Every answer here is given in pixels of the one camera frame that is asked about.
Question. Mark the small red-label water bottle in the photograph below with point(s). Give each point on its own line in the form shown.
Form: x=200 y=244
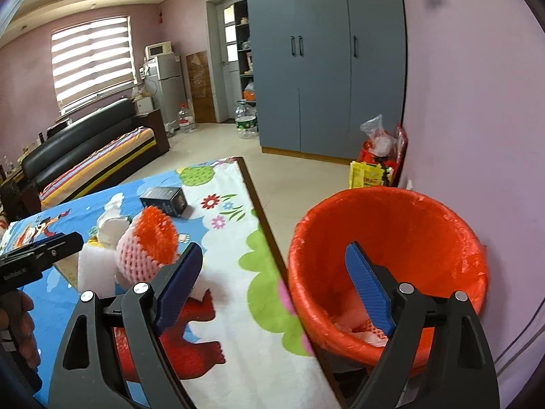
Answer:
x=186 y=119

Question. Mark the silver refrigerator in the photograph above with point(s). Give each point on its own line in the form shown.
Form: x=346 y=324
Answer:
x=163 y=79

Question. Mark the person's left hand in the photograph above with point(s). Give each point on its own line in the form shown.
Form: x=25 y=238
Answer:
x=15 y=314

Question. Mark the white door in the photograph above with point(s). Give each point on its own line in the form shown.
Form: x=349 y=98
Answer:
x=228 y=73

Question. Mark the white foam block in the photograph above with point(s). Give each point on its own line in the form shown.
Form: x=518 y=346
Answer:
x=96 y=270

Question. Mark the crumpled pink paper trash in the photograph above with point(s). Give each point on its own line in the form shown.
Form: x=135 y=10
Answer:
x=353 y=318

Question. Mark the striped sofa cushion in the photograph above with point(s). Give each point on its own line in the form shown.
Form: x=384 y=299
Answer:
x=106 y=167

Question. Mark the blue grey wardrobe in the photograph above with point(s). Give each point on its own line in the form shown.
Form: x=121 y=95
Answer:
x=322 y=68

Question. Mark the brown cardboard sheet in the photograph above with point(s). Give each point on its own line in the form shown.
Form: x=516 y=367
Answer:
x=201 y=87

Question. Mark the yellow printed bag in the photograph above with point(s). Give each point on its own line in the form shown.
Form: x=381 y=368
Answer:
x=362 y=174

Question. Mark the black leather sofa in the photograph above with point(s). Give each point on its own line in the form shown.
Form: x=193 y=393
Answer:
x=74 y=143

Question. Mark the dark storage shelf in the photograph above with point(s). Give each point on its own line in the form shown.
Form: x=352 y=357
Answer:
x=243 y=50

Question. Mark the large clear water bottle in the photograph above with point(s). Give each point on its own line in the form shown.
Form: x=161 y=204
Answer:
x=246 y=120

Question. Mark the zebra window blind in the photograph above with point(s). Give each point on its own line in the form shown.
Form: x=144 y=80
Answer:
x=92 y=60

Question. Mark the red bag with plastic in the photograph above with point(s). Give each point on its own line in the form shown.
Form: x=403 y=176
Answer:
x=383 y=149

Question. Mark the dark rectangular cardboard box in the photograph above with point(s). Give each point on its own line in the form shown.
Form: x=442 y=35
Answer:
x=170 y=200

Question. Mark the white microwave oven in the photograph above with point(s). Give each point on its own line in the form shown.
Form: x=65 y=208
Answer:
x=158 y=49

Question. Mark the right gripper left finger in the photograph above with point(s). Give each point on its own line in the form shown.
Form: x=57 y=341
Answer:
x=88 y=372

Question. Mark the small white box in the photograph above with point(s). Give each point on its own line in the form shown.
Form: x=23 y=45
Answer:
x=143 y=104

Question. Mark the crumpled white tissue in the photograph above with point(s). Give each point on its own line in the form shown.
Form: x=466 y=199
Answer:
x=110 y=230

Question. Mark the pink orange foam fruit net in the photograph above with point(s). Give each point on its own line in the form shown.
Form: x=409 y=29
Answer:
x=150 y=242

